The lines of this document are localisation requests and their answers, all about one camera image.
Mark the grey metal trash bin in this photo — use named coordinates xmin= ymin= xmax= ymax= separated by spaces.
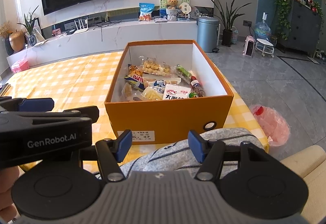
xmin=197 ymin=17 xmax=219 ymax=53

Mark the pink box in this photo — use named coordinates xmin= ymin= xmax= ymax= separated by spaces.
xmin=11 ymin=58 xmax=29 ymax=74

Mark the blue snack bag on console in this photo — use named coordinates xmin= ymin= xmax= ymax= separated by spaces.
xmin=139 ymin=3 xmax=155 ymax=21

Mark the water jug with pump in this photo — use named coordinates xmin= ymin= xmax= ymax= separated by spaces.
xmin=254 ymin=12 xmax=271 ymax=41

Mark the teddy bear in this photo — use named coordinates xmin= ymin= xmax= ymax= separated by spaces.
xmin=166 ymin=0 xmax=178 ymax=21

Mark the yellow checkered tablecloth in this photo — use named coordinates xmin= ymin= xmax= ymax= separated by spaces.
xmin=1 ymin=51 xmax=269 ymax=164

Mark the pink plastic bag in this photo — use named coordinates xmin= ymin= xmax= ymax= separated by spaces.
xmin=249 ymin=104 xmax=291 ymax=147

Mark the small cola bottle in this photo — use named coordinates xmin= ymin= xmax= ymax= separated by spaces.
xmin=191 ymin=75 xmax=206 ymax=97

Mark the white tv console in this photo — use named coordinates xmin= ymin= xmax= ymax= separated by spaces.
xmin=7 ymin=21 xmax=197 ymax=66

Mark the striped grey trouser leg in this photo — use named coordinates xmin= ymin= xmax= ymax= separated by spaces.
xmin=94 ymin=126 xmax=266 ymax=180

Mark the green sausage stick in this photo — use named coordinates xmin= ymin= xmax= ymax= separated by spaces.
xmin=188 ymin=92 xmax=199 ymax=98

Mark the small green snack packet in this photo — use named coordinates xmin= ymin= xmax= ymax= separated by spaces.
xmin=174 ymin=64 xmax=192 ymax=84

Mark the white spicy stick packet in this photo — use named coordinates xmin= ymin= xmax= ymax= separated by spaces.
xmin=162 ymin=84 xmax=191 ymax=100

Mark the clear checkered candy bag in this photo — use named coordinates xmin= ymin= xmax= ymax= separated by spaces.
xmin=141 ymin=87 xmax=164 ymax=101

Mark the orange cardboard box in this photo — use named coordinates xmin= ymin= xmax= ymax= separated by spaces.
xmin=105 ymin=40 xmax=234 ymax=145

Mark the person's left hand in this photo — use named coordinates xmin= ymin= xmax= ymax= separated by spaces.
xmin=0 ymin=166 xmax=19 ymax=222

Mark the dark blue cabinet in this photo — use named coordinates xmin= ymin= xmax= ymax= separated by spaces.
xmin=278 ymin=0 xmax=322 ymax=55

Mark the clear waffle cake packet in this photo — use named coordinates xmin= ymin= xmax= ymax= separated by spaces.
xmin=122 ymin=83 xmax=143 ymax=102

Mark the glass vase with plant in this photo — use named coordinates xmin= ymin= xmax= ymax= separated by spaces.
xmin=19 ymin=7 xmax=37 ymax=47

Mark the white round stool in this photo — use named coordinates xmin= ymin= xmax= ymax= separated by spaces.
xmin=255 ymin=39 xmax=275 ymax=58

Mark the potted floor plant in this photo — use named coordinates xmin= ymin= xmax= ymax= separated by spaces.
xmin=210 ymin=0 xmax=252 ymax=47

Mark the clear mixed veggie chips bag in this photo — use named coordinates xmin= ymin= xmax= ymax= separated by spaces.
xmin=138 ymin=57 xmax=173 ymax=77

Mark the pink small heater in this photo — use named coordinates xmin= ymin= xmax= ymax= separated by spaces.
xmin=243 ymin=36 xmax=255 ymax=57

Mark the white wifi router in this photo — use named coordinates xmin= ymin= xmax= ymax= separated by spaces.
xmin=74 ymin=18 xmax=88 ymax=34

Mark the bronze round vase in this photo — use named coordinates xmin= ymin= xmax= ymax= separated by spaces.
xmin=9 ymin=30 xmax=25 ymax=52

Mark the mimi cracker snack bag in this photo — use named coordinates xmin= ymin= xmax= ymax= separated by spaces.
xmin=124 ymin=64 xmax=145 ymax=92

